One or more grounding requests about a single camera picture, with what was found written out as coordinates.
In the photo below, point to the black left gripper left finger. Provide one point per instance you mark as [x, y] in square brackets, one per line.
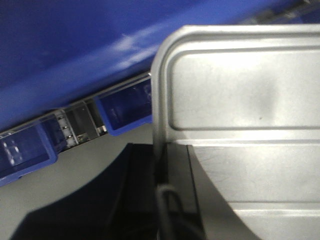
[118, 204]

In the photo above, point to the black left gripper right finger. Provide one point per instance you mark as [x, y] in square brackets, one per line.
[179, 215]

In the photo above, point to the small silver ribbed tray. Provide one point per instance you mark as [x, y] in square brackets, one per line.
[245, 101]

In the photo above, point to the small blue compartment bin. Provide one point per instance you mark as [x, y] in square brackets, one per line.
[26, 151]
[125, 106]

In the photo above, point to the large blue bin upper left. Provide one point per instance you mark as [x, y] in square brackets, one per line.
[53, 52]

